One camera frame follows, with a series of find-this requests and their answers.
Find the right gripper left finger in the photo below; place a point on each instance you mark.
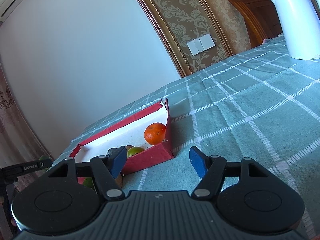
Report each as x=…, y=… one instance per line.
x=103, y=170

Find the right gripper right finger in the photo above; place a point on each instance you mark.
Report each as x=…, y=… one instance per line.
x=213, y=170

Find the large orange tangerine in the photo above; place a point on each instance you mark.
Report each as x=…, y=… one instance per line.
x=155, y=133

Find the green fruit piece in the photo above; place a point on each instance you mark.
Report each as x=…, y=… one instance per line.
x=88, y=182

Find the small brown longan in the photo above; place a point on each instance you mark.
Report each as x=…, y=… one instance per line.
x=128, y=147

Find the yellow green round fruit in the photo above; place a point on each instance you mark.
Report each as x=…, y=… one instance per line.
x=134, y=151

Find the patterned brown curtain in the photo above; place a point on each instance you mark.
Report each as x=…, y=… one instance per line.
x=18, y=142

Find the green lime wedge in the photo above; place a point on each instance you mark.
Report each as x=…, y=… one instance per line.
x=46, y=162

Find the red shallow cardboard box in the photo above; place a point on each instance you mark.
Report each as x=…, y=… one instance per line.
x=130, y=131

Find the green plaid tablecloth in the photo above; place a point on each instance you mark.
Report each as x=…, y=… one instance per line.
x=261, y=104

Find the brown wooden headboard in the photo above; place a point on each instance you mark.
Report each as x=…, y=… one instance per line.
x=260, y=18

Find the gold framed wallpaper panel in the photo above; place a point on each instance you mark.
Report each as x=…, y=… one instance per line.
x=178, y=22

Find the white electric kettle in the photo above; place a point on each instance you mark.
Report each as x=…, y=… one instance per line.
x=300, y=25

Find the white wall switch panel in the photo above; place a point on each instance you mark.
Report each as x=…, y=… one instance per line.
x=201, y=44

